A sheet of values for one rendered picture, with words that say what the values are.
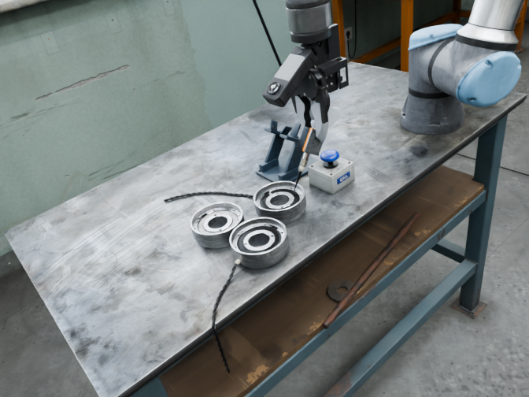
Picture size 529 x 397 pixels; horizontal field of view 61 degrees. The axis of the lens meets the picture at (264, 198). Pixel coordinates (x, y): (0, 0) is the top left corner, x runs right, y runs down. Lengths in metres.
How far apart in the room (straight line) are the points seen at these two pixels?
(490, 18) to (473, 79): 0.11
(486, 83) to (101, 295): 0.83
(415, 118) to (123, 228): 0.72
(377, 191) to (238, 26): 1.94
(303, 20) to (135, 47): 1.71
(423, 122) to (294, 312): 0.54
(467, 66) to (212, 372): 0.80
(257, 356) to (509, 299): 1.12
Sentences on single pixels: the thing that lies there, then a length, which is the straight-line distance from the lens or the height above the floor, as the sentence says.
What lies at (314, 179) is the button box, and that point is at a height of 0.82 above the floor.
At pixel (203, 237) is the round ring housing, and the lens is 0.86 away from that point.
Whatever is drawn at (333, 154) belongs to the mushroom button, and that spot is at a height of 0.87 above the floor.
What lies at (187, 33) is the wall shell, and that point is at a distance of 2.58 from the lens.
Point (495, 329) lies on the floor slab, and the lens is 1.78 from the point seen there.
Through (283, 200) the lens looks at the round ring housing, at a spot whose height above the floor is 0.81.
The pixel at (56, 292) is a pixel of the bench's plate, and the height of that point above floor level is 0.80.
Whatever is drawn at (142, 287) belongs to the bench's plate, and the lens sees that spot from 0.86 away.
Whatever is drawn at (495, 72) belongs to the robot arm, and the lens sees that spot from 1.01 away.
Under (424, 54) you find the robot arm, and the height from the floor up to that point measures 0.99.
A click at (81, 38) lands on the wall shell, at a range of 2.35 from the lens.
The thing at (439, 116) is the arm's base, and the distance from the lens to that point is 1.16.
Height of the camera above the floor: 1.35
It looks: 34 degrees down
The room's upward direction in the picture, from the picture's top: 11 degrees counter-clockwise
